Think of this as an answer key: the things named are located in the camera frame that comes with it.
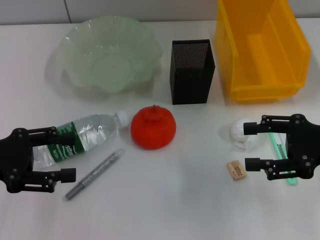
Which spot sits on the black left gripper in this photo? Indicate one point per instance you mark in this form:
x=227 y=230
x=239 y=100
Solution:
x=15 y=155

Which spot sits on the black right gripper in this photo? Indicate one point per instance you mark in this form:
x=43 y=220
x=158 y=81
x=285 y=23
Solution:
x=303 y=140

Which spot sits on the white paper ball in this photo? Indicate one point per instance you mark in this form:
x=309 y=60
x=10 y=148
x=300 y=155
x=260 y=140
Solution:
x=237 y=130

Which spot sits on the green utility knife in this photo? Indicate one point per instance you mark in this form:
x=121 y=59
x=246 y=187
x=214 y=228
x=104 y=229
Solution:
x=276 y=147

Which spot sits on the beige eraser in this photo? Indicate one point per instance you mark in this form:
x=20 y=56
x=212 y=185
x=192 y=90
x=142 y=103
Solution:
x=236 y=171

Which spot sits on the grey marker pen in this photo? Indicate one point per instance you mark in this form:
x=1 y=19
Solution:
x=95 y=173

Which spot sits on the clear water bottle green label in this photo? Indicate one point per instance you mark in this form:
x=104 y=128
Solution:
x=97 y=130

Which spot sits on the orange fruit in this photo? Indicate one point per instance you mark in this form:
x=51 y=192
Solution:
x=153 y=130

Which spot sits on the black mesh pen holder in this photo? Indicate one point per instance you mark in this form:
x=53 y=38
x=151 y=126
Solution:
x=192 y=85

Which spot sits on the green glass fruit plate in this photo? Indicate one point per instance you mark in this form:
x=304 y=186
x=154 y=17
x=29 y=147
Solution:
x=105 y=62

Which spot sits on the yellow plastic bin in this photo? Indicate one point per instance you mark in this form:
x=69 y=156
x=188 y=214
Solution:
x=270 y=62

